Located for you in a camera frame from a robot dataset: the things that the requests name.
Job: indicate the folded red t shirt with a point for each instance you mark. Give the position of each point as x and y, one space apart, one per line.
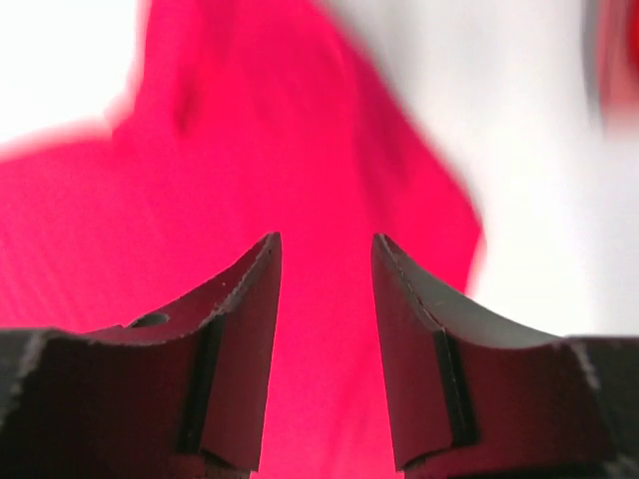
616 52

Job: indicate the magenta pink t shirt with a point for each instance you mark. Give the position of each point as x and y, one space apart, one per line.
252 116

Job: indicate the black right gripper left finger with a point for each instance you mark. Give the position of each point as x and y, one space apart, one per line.
180 393

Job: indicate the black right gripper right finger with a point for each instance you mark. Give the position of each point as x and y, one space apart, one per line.
472 394

